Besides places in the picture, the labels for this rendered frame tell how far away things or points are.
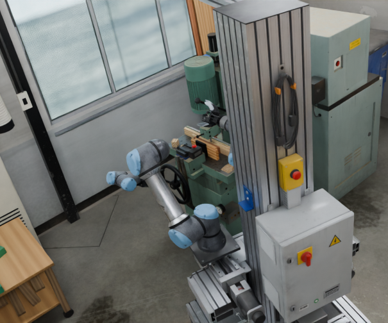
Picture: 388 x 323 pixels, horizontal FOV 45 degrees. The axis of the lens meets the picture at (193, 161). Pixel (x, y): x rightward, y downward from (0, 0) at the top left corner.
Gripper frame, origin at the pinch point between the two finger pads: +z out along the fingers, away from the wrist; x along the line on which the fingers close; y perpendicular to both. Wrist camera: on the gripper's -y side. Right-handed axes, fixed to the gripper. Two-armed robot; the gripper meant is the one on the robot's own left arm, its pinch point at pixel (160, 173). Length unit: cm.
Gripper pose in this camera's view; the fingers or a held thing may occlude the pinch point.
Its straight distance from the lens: 287.5
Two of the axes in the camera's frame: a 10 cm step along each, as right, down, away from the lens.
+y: -1.7, 9.7, 1.9
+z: 7.7, 0.1, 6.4
